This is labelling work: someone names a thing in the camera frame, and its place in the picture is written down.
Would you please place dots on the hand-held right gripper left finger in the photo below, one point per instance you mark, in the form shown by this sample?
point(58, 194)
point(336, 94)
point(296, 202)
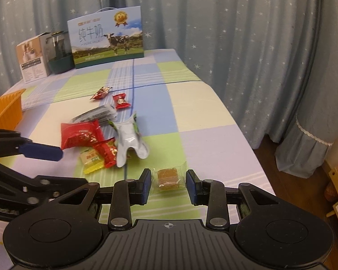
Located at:
point(147, 187)

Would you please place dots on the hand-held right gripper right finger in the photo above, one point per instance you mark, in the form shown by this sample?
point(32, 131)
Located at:
point(191, 187)

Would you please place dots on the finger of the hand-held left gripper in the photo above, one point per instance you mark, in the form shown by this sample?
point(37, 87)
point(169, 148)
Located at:
point(22, 185)
point(42, 151)

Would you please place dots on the clear jelly candy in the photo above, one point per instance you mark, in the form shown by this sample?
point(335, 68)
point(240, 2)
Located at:
point(167, 178)

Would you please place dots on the large red snack packet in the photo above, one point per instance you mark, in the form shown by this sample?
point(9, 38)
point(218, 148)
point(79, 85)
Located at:
point(79, 135)

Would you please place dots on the yellow snack packet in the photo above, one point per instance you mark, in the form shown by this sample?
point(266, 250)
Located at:
point(90, 161)

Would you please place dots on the silver white snack pouch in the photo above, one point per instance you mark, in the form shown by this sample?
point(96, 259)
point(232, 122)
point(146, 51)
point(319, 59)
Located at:
point(128, 140)

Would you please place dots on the small red snack packet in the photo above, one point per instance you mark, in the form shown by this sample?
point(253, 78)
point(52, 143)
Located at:
point(108, 153)

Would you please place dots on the orange plastic tray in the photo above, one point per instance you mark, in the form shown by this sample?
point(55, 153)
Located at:
point(5, 109)

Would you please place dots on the black grey snack packet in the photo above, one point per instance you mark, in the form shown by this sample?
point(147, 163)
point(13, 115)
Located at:
point(97, 113)

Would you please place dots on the brown red candy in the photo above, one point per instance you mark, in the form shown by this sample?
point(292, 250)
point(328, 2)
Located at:
point(101, 92)

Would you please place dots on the small red candy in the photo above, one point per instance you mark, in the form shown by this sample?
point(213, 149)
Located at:
point(121, 101)

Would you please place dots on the checkered tablecloth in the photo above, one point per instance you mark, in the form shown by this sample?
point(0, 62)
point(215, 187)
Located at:
point(200, 104)

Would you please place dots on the dark green glass jar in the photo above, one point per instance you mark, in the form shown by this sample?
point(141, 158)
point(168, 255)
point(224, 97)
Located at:
point(59, 62)

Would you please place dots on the white product box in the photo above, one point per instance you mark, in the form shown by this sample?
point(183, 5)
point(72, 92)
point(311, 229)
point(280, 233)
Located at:
point(31, 59)

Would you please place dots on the blue milk carton box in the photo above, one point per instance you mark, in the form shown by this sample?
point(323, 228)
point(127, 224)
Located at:
point(107, 39)

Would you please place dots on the orange brown object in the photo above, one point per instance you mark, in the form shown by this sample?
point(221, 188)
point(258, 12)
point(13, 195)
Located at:
point(331, 190)

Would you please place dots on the blue lace-trimmed curtain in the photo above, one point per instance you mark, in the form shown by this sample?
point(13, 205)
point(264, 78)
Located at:
point(321, 90)

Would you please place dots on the blue star curtain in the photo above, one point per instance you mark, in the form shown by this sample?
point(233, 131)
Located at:
point(214, 19)

